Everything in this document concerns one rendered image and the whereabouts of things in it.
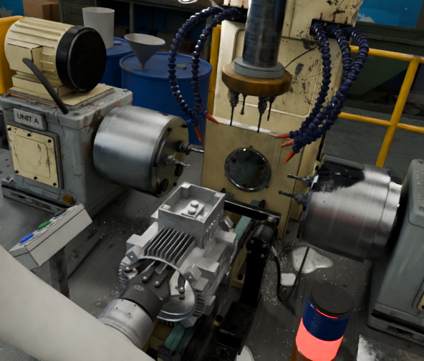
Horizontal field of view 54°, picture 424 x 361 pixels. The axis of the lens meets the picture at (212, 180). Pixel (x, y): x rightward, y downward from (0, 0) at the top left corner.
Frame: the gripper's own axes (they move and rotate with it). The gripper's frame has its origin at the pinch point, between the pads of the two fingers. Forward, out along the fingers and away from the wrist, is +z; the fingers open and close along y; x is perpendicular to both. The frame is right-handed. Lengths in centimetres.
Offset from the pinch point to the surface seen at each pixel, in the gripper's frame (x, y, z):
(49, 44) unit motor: -21, 57, 32
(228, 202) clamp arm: 7.2, -1.5, 23.2
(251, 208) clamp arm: 7.1, -8.0, 23.4
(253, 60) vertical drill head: -25.4, 0.1, 38.5
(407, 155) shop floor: 146, -80, 321
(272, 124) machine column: 1, -3, 58
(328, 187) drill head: -2.7, -24.7, 27.7
